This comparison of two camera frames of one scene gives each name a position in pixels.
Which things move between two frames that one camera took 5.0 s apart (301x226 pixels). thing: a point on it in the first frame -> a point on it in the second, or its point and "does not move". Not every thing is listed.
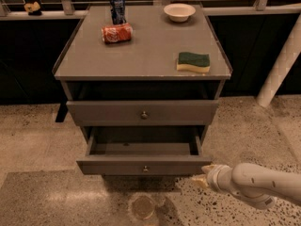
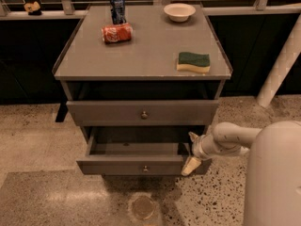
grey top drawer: x=143 y=112 does not move
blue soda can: x=118 y=8 does not move
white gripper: x=215 y=177 -> x=197 y=148
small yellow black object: x=33 y=8 does not move
